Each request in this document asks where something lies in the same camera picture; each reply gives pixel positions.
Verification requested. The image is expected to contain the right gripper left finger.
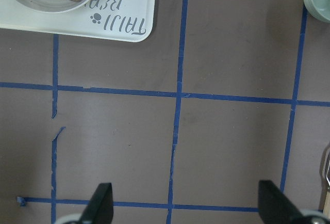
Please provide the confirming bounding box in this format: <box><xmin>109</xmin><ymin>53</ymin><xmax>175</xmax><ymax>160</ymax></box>
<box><xmin>79</xmin><ymin>183</ymin><xmax>113</xmax><ymax>224</ymax></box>

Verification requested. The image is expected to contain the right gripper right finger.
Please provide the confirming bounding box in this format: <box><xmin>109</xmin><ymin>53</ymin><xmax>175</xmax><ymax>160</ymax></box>
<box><xmin>258</xmin><ymin>180</ymin><xmax>309</xmax><ymax>224</ymax></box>

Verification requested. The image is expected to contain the wooden cutting board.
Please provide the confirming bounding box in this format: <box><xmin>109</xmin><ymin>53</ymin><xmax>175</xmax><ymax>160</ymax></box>
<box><xmin>320</xmin><ymin>144</ymin><xmax>329</xmax><ymax>218</ymax></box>

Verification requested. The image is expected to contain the white bear tray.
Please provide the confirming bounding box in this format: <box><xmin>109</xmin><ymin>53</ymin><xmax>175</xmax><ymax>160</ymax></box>
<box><xmin>1</xmin><ymin>0</ymin><xmax>155</xmax><ymax>42</ymax></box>

